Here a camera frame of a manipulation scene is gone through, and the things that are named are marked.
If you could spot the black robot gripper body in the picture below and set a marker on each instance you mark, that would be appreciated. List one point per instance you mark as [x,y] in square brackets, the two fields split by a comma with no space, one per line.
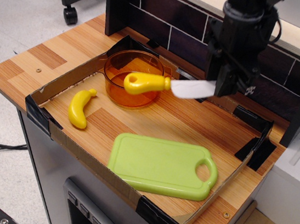
[240,43]

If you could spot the green plastic cutting board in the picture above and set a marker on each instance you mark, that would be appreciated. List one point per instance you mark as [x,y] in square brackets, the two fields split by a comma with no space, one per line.
[163,167]

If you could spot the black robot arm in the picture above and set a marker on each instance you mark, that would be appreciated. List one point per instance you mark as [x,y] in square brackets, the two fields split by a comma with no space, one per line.
[253,11]

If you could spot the yellow toy banana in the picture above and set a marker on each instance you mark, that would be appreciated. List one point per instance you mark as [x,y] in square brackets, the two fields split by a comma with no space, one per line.
[76,107]

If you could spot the yellow handled white toy knife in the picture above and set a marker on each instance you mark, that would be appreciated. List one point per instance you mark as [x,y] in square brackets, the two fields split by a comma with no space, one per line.
[138,83]

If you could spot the black vertical post left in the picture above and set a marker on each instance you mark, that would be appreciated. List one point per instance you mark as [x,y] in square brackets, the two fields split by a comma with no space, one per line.
[116,16]

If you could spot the orange transparent plastic pot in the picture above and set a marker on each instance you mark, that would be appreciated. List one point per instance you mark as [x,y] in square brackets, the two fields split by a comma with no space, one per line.
[120,64]

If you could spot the grey toy oven front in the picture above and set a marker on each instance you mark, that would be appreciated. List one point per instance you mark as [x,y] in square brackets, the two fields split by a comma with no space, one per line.
[81,208]

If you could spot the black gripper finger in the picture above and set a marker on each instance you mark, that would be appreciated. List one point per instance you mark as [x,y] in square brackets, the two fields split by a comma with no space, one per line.
[230,80]
[214,64]

